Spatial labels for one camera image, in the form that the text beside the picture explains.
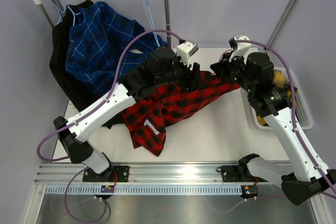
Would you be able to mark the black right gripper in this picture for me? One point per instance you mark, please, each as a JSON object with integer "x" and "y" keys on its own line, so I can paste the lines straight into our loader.
{"x": 222, "y": 67}

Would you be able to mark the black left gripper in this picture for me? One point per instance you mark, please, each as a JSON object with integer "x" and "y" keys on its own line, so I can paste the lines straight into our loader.
{"x": 191, "y": 80}

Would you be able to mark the yellow plaid shirt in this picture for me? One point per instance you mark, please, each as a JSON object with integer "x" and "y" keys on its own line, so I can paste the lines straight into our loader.
{"x": 280, "y": 81}

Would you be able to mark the red black checked shirt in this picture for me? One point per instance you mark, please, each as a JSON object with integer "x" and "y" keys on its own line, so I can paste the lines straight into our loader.
{"x": 148, "y": 119}

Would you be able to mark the light blue wire hanger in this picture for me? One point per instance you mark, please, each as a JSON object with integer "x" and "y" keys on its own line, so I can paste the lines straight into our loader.
{"x": 146, "y": 5}

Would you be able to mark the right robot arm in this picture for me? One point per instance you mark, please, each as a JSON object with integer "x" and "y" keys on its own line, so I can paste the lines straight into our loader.
{"x": 308, "y": 175}

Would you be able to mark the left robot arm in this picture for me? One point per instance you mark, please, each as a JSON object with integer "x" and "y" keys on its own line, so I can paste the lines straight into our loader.
{"x": 163, "y": 66}

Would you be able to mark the blue plaid shirt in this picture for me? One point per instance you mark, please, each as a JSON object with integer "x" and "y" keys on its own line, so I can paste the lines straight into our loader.
{"x": 90, "y": 49}

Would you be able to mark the blue hanger on rack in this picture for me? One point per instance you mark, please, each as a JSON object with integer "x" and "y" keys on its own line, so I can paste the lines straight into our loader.
{"x": 59, "y": 11}
{"x": 74, "y": 14}

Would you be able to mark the white perforated basket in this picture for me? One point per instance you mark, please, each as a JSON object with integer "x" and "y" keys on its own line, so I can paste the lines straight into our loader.
{"x": 302, "y": 111}

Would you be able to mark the black garment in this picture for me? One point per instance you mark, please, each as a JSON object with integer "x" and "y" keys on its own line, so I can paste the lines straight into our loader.
{"x": 116, "y": 24}

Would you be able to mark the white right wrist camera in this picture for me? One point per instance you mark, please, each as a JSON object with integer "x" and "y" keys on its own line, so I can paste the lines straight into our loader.
{"x": 240, "y": 45}

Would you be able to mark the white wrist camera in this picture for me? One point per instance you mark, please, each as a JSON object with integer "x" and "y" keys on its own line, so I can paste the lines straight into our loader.
{"x": 185, "y": 49}
{"x": 240, "y": 45}

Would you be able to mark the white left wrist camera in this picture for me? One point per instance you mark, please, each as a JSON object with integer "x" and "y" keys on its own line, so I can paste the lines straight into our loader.
{"x": 185, "y": 49}

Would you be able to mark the aluminium mounting rail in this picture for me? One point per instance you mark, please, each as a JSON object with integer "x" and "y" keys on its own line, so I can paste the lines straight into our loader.
{"x": 149, "y": 173}

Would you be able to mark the white slotted cable duct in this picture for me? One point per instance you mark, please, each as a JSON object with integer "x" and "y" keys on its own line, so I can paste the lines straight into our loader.
{"x": 123, "y": 189}

